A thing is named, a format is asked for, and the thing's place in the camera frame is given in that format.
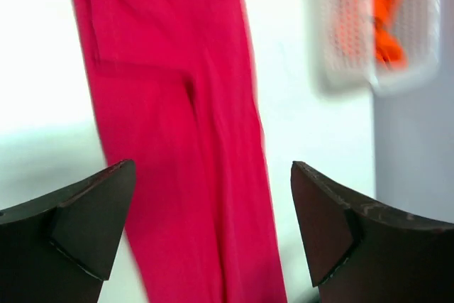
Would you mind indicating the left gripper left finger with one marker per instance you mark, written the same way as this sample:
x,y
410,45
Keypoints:
x,y
61,247

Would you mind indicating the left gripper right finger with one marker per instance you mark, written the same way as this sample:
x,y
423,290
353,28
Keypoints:
x,y
361,250

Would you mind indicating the crimson red t-shirt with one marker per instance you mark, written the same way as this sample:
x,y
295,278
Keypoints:
x,y
173,89

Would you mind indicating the white plastic perforated basket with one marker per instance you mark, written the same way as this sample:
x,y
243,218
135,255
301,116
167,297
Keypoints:
x,y
347,44

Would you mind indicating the orange t-shirt in basket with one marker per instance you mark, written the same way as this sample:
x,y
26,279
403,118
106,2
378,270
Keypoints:
x,y
388,51

